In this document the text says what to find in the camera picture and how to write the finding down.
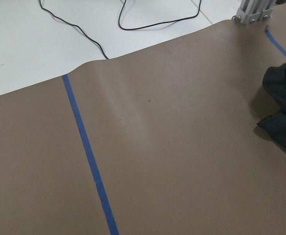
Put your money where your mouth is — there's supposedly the black pendant cable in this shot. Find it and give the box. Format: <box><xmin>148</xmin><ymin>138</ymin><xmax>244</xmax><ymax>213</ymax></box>
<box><xmin>38</xmin><ymin>0</ymin><xmax>109</xmax><ymax>60</ymax></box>

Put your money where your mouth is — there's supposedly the aluminium frame post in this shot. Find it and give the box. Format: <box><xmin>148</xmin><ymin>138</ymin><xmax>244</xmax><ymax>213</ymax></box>
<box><xmin>232</xmin><ymin>0</ymin><xmax>276</xmax><ymax>25</ymax></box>

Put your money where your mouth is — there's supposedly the black graphic t-shirt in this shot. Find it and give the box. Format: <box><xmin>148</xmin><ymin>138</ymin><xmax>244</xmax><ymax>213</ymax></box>
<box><xmin>257</xmin><ymin>63</ymin><xmax>286</xmax><ymax>149</ymax></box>

